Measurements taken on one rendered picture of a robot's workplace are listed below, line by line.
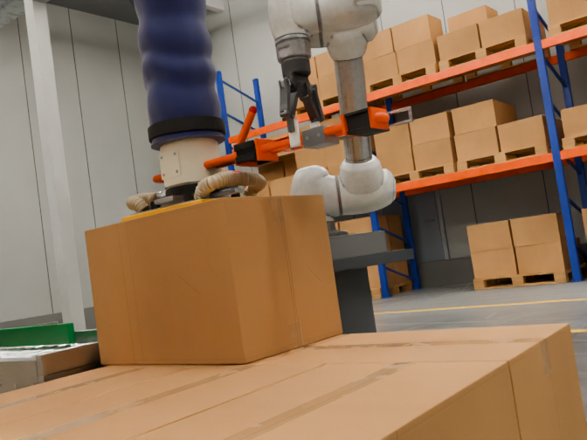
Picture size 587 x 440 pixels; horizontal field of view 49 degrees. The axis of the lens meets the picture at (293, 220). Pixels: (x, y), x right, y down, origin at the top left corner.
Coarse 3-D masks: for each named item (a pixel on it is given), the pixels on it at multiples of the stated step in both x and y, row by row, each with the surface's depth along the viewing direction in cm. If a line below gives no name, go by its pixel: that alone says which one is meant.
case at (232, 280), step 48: (96, 240) 190; (144, 240) 176; (192, 240) 163; (240, 240) 158; (288, 240) 172; (96, 288) 191; (144, 288) 177; (192, 288) 164; (240, 288) 156; (288, 288) 169; (144, 336) 178; (192, 336) 165; (240, 336) 154; (288, 336) 167
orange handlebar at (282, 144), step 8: (376, 120) 150; (384, 120) 151; (328, 128) 158; (336, 128) 156; (288, 136) 166; (336, 136) 162; (264, 144) 171; (272, 144) 168; (280, 144) 167; (288, 144) 166; (264, 152) 171; (272, 152) 174; (216, 160) 181; (224, 160) 179; (232, 160) 177; (160, 176) 195
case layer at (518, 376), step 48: (336, 336) 181; (384, 336) 168; (432, 336) 156; (480, 336) 146; (528, 336) 137; (48, 384) 168; (96, 384) 156; (144, 384) 146; (192, 384) 137; (240, 384) 129; (288, 384) 122; (336, 384) 116; (384, 384) 110; (432, 384) 105; (480, 384) 105; (528, 384) 121; (576, 384) 144; (0, 432) 116; (48, 432) 110; (96, 432) 105; (144, 432) 101; (192, 432) 96; (240, 432) 92; (288, 432) 89; (336, 432) 85; (384, 432) 82; (432, 432) 90; (480, 432) 102; (528, 432) 118; (576, 432) 139
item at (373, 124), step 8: (352, 112) 152; (360, 112) 151; (368, 112) 151; (376, 112) 151; (384, 112) 154; (344, 120) 154; (352, 120) 153; (360, 120) 152; (368, 120) 151; (344, 128) 153; (352, 128) 153; (360, 128) 151; (368, 128) 150; (376, 128) 152; (384, 128) 153; (360, 136) 159
